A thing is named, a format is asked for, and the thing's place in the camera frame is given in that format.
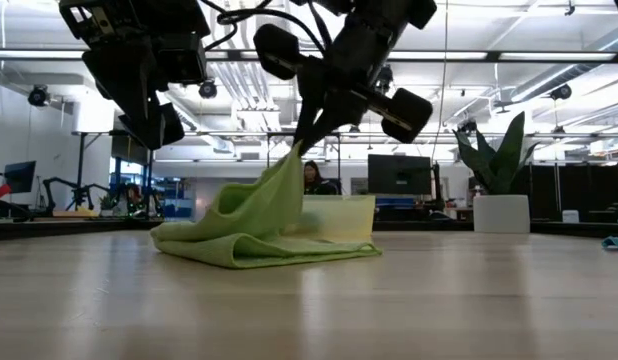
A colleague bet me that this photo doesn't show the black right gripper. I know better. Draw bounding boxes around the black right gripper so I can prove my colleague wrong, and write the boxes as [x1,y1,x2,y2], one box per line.
[252,22,435,157]

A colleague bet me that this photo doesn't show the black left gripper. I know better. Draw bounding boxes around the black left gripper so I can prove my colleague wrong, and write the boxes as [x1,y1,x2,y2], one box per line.
[81,32,209,151]

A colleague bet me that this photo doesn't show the lime green microfiber towel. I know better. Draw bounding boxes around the lime green microfiber towel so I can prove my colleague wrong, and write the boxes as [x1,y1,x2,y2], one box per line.
[149,142,383,270]

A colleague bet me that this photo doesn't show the person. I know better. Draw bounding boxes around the person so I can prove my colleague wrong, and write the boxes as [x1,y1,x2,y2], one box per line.
[302,159,338,196]
[122,182,146,217]

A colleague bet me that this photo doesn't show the yellow plastic bin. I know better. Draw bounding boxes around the yellow plastic bin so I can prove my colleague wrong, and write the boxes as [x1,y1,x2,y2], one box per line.
[283,194,377,244]

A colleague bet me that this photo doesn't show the large black monitor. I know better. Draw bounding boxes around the large black monitor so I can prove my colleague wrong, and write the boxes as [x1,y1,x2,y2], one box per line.
[367,153,433,196]

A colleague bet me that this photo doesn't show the small black monitor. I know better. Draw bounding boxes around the small black monitor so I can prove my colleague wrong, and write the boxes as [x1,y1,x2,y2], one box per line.
[3,160,38,194]

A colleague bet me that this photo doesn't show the snake plant in white pot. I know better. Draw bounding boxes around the snake plant in white pot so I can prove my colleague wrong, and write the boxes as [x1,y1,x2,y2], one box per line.
[451,110,541,234]

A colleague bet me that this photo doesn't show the black partition panel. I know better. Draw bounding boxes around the black partition panel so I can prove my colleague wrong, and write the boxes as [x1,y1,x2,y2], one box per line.
[528,162,618,221]

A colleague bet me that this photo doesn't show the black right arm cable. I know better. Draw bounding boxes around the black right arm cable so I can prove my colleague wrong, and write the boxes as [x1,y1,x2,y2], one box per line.
[198,0,335,56]

